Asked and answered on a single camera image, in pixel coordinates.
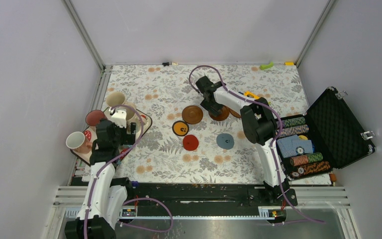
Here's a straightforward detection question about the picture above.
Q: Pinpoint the brown wooden coaster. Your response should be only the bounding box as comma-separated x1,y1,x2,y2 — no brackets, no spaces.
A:
229,109,241,119
182,105,203,124
209,106,230,121

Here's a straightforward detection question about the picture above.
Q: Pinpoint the brown wooden coaster top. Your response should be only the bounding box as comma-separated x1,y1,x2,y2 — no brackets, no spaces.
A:
182,105,203,124

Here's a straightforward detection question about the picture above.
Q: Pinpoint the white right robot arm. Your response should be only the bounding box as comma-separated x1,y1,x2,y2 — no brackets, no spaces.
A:
195,76,293,206

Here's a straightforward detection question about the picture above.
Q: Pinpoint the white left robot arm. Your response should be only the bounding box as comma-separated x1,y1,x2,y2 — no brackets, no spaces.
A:
64,118,136,239

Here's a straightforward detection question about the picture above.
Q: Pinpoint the blue-grey round coaster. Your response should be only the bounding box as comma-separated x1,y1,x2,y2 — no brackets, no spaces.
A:
216,133,234,150

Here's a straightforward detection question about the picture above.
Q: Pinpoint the yellow black-rimmed coaster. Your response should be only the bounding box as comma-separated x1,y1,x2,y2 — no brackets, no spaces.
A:
172,120,190,136

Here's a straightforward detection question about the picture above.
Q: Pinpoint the red round coaster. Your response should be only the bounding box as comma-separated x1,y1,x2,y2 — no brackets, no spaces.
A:
183,135,199,151

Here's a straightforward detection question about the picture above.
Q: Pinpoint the floral tablecloth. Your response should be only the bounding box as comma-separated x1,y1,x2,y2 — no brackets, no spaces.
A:
106,65,309,184

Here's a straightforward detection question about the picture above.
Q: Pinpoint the white mushroom pattern tray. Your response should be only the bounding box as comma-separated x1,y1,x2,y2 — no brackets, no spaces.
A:
70,108,152,166

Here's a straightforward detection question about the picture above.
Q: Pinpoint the pink mug dark rim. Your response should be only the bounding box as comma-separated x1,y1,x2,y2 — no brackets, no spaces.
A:
85,110,106,127

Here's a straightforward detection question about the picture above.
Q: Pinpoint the yellow toy shape sorter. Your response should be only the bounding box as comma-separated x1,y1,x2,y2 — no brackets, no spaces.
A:
243,91,269,106

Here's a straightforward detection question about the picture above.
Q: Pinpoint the cream mug far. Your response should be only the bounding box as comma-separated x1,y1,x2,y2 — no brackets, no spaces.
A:
105,92,127,107

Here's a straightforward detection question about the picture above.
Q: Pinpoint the pink mug white inside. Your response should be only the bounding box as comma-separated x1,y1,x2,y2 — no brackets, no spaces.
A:
66,131,93,154

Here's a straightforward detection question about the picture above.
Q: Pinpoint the green plastic block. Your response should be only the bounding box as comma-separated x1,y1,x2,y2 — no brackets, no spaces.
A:
259,61,274,71

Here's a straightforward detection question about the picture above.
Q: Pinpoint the black poker chip case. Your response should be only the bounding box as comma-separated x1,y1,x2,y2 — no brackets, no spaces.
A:
277,87,375,180

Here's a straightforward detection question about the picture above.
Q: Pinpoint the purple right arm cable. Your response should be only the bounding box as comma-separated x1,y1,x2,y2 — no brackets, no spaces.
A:
188,65,327,227

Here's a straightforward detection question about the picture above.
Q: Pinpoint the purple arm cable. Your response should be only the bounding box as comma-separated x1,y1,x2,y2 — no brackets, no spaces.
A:
188,65,327,227
83,105,174,239

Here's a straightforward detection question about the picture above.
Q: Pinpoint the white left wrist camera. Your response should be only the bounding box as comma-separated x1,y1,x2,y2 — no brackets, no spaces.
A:
110,109,127,128

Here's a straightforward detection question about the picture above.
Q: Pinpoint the cream mug with handle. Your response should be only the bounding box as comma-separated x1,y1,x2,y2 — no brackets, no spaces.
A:
125,102,137,123

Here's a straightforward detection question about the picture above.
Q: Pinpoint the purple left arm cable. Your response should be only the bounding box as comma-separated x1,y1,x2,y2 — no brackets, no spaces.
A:
83,105,174,239

